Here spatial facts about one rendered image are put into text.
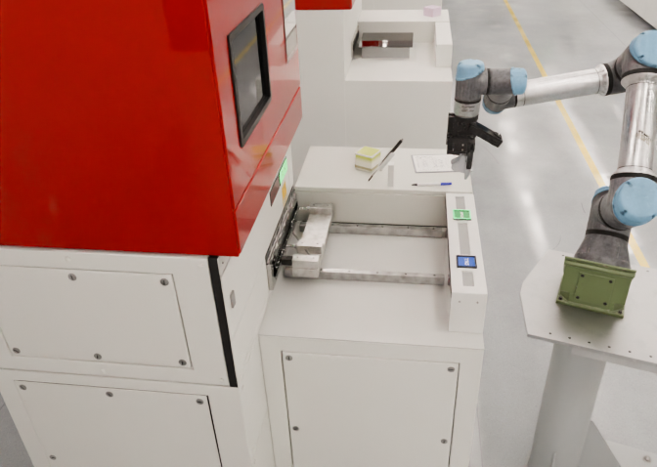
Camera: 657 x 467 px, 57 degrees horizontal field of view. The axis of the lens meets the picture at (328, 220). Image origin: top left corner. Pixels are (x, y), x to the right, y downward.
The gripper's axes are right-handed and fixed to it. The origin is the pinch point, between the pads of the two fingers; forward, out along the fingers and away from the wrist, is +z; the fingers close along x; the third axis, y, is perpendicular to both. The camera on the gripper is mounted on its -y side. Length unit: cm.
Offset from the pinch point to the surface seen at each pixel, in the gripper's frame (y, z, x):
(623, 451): -65, 109, 10
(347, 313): 34, 29, 35
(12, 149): 100, -36, 66
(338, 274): 39, 26, 19
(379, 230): 27.5, 26.4, -8.1
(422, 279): 12.6, 26.9, 19.0
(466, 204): -1.2, 14.7, -7.3
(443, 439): 5, 66, 46
